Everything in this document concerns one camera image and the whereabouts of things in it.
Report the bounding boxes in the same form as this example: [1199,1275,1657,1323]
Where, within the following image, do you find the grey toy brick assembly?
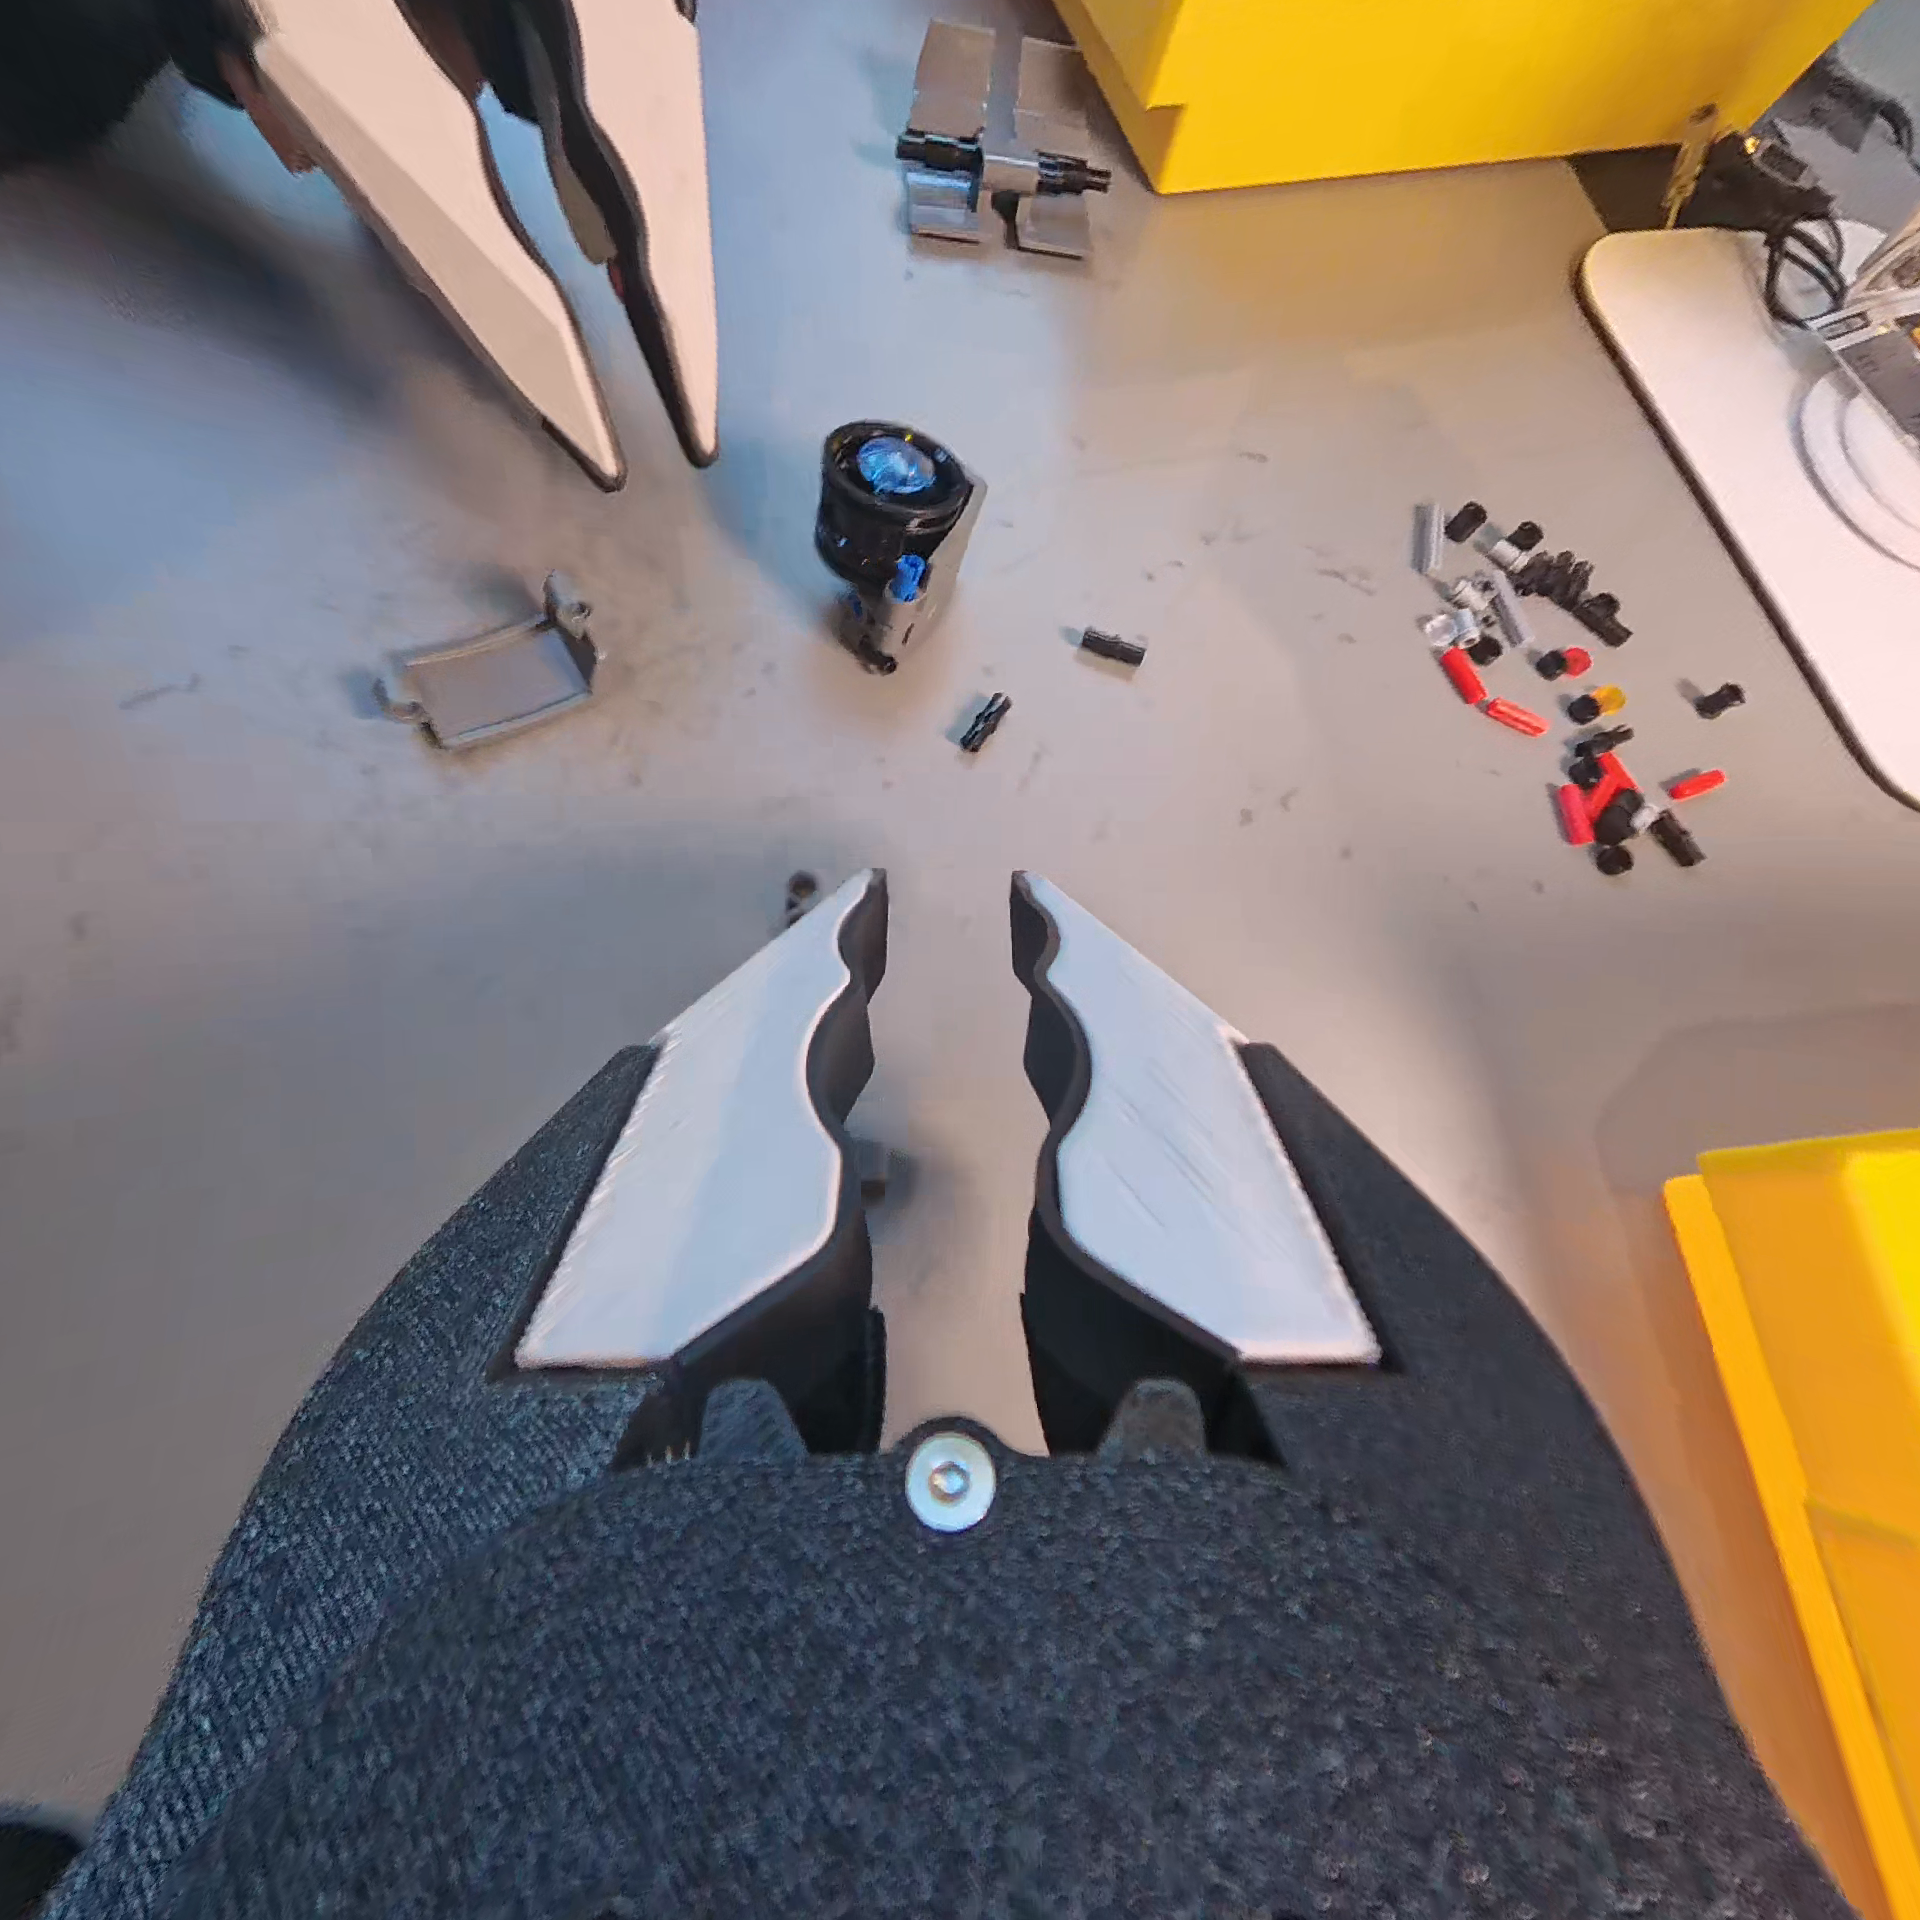
[895,17,1116,261]

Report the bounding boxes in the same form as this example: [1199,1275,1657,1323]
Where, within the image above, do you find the pile of small toy parts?
[1411,499,1748,879]

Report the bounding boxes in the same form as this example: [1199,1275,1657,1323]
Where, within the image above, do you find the black toy lens assembly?
[813,420,989,677]

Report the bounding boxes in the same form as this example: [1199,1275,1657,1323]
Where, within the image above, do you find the black cable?
[1709,45,1920,324]

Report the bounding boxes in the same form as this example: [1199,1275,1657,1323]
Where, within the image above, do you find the clear plastic bag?
[1791,211,1920,571]

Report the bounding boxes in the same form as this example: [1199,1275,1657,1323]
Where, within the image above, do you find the white rounded board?
[1575,224,1920,812]

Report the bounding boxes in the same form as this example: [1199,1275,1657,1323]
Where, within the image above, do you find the yellow storage bin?
[1050,0,1876,197]
[1662,1132,1920,1920]

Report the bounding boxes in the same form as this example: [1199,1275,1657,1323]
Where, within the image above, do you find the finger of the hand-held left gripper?
[509,0,723,470]
[245,0,626,492]

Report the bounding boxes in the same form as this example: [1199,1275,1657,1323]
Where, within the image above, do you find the grey curved toy panel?
[372,568,602,751]

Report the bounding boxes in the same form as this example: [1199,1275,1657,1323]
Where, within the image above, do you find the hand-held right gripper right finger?
[1009,871,1383,1454]

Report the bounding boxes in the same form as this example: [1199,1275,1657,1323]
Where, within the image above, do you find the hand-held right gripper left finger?
[514,865,892,1448]

